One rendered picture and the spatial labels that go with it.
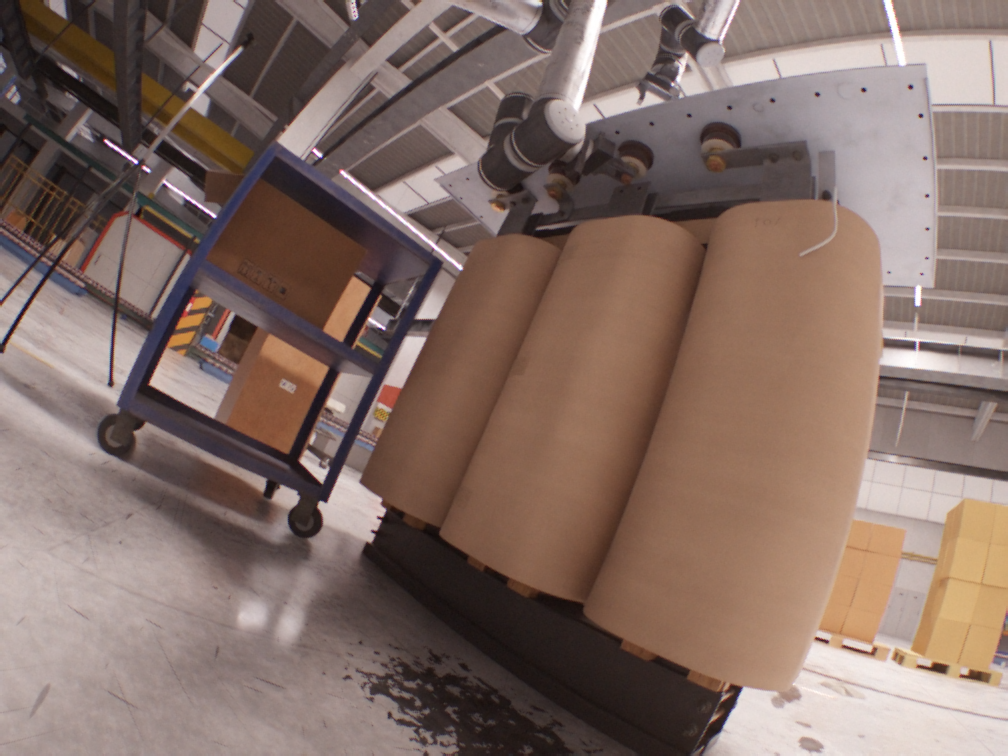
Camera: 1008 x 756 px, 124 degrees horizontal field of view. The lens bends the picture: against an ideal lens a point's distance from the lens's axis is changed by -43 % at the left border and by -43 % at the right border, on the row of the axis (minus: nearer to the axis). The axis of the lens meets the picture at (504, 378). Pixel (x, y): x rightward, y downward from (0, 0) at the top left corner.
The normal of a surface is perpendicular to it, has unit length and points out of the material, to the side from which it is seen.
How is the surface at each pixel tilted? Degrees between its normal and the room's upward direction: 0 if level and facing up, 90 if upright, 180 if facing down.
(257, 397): 90
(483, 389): 90
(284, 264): 90
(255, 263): 90
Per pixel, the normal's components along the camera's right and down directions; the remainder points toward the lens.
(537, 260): 0.16, -0.18
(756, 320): -0.63, -0.44
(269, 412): 0.67, 0.10
